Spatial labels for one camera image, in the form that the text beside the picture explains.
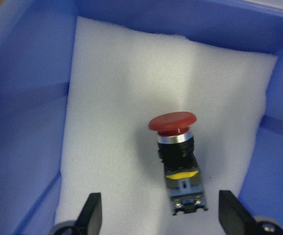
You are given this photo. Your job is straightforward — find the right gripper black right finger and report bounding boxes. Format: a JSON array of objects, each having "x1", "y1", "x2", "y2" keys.
[{"x1": 218, "y1": 190, "x2": 256, "y2": 235}]

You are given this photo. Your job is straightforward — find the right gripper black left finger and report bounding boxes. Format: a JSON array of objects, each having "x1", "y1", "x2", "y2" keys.
[{"x1": 76, "y1": 192, "x2": 102, "y2": 235}]

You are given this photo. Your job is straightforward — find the red mushroom push button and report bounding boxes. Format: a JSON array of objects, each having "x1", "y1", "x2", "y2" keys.
[{"x1": 148, "y1": 112, "x2": 208, "y2": 215}]

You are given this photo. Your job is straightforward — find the right white foam pad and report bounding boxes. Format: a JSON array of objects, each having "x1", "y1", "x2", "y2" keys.
[{"x1": 55, "y1": 17, "x2": 277, "y2": 235}]

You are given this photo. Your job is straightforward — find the right blue plastic bin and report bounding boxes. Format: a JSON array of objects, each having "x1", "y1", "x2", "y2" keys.
[{"x1": 0, "y1": 0, "x2": 283, "y2": 235}]

